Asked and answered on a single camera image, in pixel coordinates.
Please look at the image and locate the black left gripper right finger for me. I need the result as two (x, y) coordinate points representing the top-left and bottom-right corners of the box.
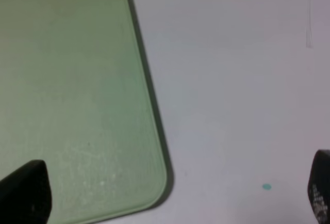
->
(307, 150), (330, 224)

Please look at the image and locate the light green plastic tray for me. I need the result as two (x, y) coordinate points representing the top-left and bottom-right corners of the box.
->
(1, 0), (168, 223)

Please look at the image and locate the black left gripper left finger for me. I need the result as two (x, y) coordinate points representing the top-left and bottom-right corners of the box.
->
(1, 160), (52, 224)

